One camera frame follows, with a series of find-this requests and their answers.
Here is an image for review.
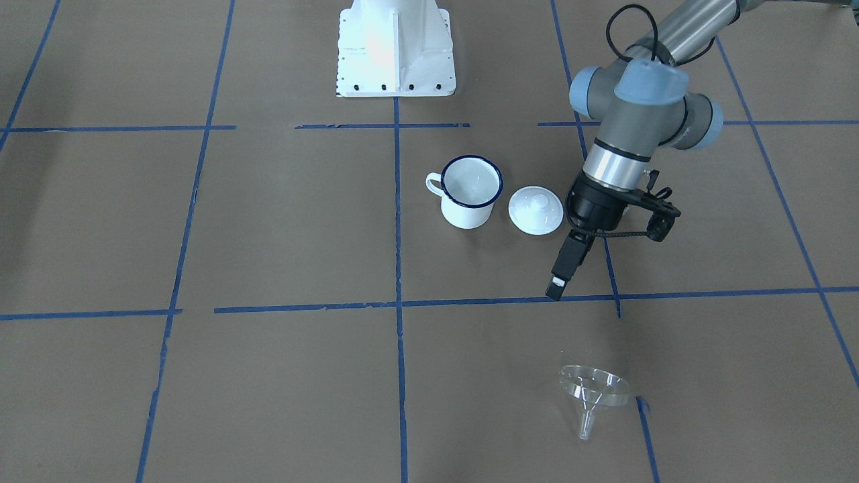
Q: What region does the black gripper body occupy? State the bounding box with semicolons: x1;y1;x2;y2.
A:
565;173;629;232

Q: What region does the white enamel mug lid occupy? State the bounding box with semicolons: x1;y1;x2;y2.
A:
507;186;564;235

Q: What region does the clear plastic funnel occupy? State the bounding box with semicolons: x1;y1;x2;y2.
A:
558;364;633;441

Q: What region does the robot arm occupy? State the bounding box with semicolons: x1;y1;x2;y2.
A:
546;1;760;301

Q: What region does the white enamel mug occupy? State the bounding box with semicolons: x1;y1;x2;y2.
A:
425;155;504;229

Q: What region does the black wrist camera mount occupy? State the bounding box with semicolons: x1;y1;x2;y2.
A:
631;169;681;242

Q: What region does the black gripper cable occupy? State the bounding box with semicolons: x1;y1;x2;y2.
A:
567;4;719;242

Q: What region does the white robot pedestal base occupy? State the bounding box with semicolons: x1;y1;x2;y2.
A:
336;1;457;98

